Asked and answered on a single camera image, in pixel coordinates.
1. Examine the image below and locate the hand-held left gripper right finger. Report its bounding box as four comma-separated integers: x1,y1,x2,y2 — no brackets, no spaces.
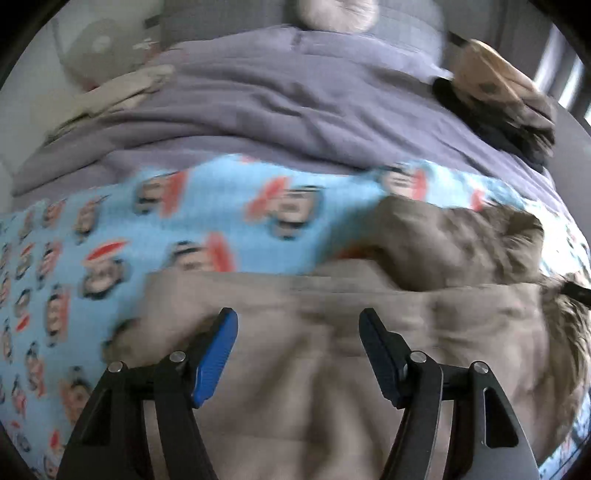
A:
359,308,541,480

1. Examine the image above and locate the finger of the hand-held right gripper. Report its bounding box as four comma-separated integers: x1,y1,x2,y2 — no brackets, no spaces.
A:
560,279,591,306

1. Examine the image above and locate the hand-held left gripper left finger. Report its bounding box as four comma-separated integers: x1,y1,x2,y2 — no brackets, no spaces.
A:
58,308,239,480

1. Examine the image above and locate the grey puffer jacket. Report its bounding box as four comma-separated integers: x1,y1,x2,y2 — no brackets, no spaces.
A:
104,196,591,480

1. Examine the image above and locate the blue monkey printed blanket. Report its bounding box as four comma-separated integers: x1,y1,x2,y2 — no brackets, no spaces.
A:
0,154,591,480

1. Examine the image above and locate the black folded garment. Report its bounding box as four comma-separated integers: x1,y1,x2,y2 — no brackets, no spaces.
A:
431,76,557,174

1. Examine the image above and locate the grey brown folded garment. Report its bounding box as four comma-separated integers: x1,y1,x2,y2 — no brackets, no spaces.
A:
501,90,557,144

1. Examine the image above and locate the window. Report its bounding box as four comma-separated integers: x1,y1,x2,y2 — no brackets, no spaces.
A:
531,28,591,121

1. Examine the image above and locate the beige patterned folded garment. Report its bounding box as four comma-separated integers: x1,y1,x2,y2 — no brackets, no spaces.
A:
450,39,541,112

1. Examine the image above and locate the purple duvet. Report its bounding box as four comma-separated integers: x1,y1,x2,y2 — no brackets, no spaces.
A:
11,28,568,217

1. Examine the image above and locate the beige crumpled cloth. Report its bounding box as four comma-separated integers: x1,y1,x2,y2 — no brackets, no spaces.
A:
46,65,176,139

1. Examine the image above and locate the white electric fan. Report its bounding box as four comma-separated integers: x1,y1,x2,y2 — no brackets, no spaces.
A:
55,18,153,84

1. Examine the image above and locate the round white pillow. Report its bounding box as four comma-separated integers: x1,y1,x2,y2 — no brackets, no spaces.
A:
295,0,382,34

